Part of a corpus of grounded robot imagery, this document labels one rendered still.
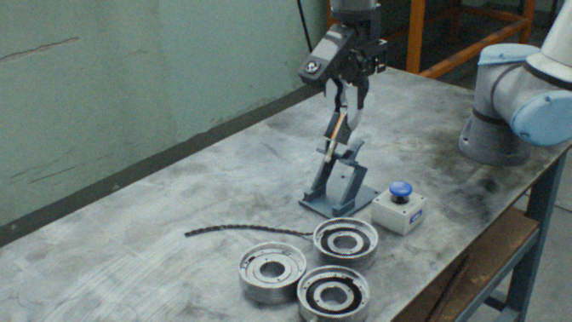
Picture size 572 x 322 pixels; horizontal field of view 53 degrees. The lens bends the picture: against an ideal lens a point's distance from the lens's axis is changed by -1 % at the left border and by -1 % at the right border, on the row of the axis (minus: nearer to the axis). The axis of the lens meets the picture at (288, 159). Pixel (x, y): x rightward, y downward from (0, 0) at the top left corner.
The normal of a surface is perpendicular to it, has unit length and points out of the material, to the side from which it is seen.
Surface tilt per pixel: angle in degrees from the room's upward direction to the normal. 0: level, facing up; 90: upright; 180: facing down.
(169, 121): 90
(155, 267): 0
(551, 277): 0
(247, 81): 90
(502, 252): 0
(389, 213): 90
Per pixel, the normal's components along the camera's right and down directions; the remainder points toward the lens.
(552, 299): -0.03, -0.86
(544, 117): 0.05, 0.61
